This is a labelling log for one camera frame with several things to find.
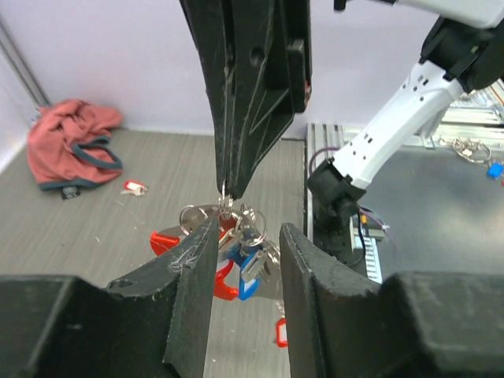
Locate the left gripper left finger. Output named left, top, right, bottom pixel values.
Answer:
left=1, top=218, right=219, bottom=377

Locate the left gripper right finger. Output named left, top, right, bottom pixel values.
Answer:
left=280, top=223, right=503, bottom=377

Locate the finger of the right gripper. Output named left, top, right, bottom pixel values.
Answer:
left=239, top=1, right=310, bottom=192
left=180, top=1, right=275, bottom=197

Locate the metal key organizer red handle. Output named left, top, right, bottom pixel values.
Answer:
left=150, top=189, right=283, bottom=302

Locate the white cable duct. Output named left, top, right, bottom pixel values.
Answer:
left=364, top=237, right=383, bottom=284

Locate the pink shirt grey trim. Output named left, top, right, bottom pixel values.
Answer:
left=26, top=98, right=123, bottom=191

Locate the key with red tag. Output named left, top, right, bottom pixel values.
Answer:
left=274, top=300, right=288, bottom=348

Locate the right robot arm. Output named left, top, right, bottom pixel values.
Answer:
left=181, top=1, right=503, bottom=272

